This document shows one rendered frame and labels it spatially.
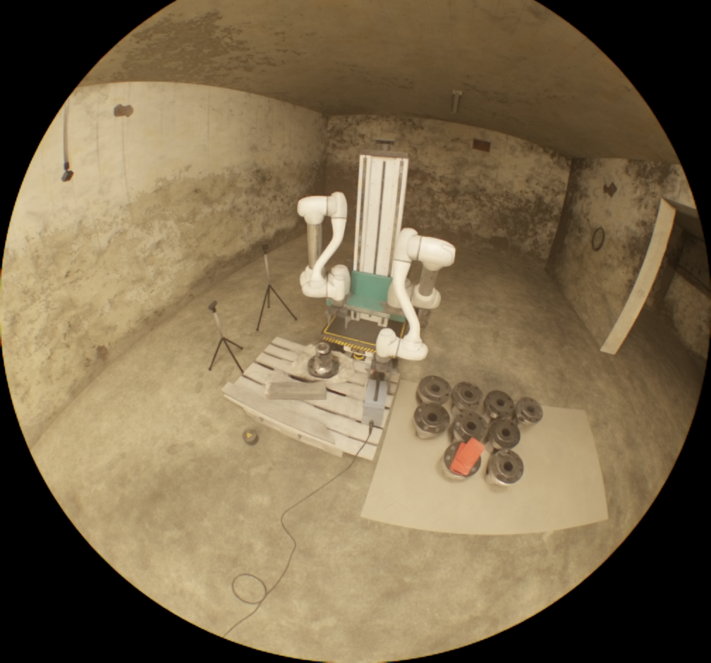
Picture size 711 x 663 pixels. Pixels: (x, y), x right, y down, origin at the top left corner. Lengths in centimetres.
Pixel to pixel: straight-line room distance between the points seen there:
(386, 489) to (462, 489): 52
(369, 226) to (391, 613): 260
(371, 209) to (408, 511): 210
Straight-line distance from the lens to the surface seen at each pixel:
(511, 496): 205
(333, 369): 202
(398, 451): 185
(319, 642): 179
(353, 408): 183
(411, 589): 174
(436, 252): 128
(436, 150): 606
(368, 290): 204
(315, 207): 161
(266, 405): 187
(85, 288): 304
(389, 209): 188
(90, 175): 302
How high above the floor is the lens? 167
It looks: 33 degrees down
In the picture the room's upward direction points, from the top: 4 degrees clockwise
